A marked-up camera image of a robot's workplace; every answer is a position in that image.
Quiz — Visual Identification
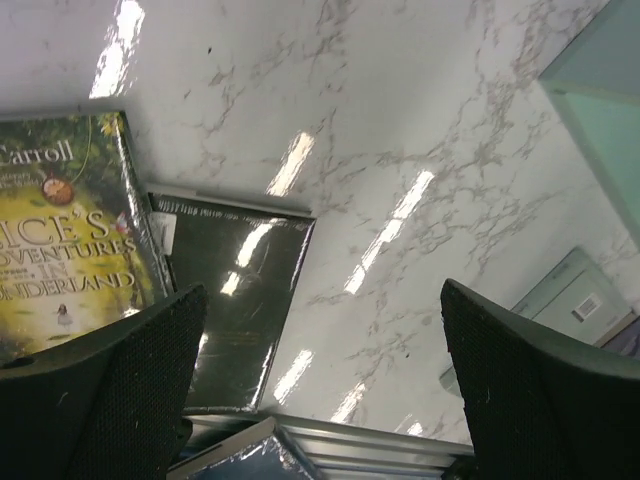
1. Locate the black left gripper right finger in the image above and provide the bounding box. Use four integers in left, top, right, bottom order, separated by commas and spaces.
440, 279, 639, 479

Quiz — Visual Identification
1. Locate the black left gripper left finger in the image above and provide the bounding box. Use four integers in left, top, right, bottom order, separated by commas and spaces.
1, 284, 208, 479

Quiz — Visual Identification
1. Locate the purple night sky book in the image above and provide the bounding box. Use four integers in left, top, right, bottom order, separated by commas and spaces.
596, 315, 640, 359

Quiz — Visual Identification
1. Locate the pale green grey book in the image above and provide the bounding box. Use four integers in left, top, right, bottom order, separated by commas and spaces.
511, 247, 637, 347

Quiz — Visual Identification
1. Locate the dark blue hardcover book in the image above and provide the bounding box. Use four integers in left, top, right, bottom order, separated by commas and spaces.
166, 417, 324, 480

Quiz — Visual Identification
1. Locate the green Alice Wonderland book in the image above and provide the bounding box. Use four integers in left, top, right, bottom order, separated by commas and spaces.
1, 112, 172, 363

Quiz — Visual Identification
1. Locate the black glossy book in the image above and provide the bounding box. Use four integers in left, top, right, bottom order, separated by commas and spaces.
147, 184, 315, 415

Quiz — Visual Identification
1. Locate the mint green open cabinet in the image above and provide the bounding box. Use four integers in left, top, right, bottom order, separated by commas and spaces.
539, 0, 639, 242

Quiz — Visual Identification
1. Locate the aluminium rail base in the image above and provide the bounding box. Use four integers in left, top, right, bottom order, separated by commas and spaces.
180, 413, 477, 479

